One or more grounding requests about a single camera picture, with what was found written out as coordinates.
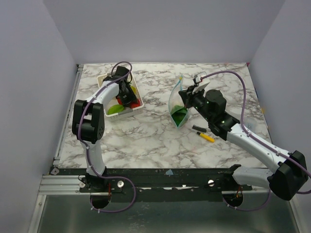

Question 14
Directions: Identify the green toy leaf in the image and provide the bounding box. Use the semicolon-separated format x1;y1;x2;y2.
107;104;124;115
170;105;188;127

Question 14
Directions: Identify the clear zip top bag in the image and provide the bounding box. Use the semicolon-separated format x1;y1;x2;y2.
168;76;189;129

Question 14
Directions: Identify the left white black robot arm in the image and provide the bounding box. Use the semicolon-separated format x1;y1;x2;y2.
72;63;138;192

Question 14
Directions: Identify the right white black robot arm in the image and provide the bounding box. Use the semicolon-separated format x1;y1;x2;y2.
178;86;308;200

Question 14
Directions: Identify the yellow toy starfruit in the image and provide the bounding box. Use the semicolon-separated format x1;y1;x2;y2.
130;85;137;95

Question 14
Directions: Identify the white plastic basket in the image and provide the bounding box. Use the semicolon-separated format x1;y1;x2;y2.
104;73;144;121

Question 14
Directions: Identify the black comb strip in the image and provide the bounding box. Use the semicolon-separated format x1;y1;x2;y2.
192;125;207;133

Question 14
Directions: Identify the yellow black utility knife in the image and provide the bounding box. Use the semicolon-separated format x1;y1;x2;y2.
197;132;215;143

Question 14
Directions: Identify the clear plastic screw box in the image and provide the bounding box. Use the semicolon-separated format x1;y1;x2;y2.
243;110;267;135

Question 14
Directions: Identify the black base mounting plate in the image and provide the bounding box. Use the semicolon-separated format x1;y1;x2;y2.
43;167;252;205

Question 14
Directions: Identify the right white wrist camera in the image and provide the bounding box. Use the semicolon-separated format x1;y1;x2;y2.
192;72;210;94

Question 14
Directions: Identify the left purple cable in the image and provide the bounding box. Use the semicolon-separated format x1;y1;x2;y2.
79;61;137;214

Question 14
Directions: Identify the purple cable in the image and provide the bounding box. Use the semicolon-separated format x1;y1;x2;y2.
79;61;137;214
199;70;311;211

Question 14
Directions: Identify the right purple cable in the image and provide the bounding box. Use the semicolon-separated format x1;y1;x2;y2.
199;70;311;211

